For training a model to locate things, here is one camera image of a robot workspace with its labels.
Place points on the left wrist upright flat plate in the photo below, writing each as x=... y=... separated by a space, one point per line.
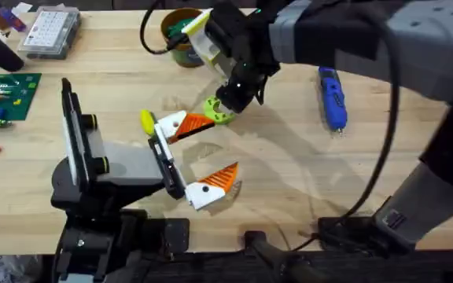
x=73 y=133

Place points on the purple tool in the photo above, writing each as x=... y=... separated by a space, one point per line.
x=12 y=19

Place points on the wrist upright flat plate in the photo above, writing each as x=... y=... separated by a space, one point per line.
x=73 y=133
x=203 y=43

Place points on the right wrist upright flat plate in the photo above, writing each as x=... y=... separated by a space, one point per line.
x=203 y=43

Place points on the brown tub with toys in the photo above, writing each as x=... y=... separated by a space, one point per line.
x=183 y=55

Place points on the black rail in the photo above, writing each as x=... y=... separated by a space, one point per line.
x=368 y=269

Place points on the blue electric screwdriver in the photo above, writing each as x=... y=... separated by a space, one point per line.
x=332 y=98

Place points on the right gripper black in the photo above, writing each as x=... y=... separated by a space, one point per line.
x=246 y=47

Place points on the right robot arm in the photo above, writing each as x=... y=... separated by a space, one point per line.
x=427 y=39

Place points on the green disc with holes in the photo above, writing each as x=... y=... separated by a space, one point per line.
x=211 y=110

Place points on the clear plastic parts box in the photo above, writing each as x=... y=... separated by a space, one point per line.
x=51 y=31

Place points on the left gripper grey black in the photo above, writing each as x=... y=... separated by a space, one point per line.
x=132 y=163

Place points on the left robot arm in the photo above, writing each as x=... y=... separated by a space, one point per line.
x=93 y=243

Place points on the green board with blocks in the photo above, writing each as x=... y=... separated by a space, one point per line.
x=10 y=94

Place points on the clear plastic bag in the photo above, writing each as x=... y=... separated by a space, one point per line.
x=10 y=269

